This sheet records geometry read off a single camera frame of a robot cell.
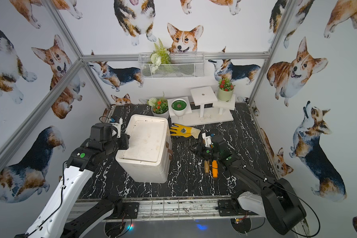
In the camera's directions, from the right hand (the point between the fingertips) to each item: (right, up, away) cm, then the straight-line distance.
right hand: (188, 149), depth 79 cm
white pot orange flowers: (-19, +24, +19) cm, 36 cm away
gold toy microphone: (+11, -12, +8) cm, 18 cm away
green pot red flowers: (+24, +34, +17) cm, 45 cm away
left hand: (-28, +9, -6) cm, 30 cm away
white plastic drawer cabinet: (-18, -2, -11) cm, 22 cm away
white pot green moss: (-6, +24, +11) cm, 27 cm away
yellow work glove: (-3, +7, +24) cm, 25 cm away
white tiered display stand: (+11, +23, +25) cm, 36 cm away
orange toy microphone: (+15, -13, +6) cm, 21 cm away
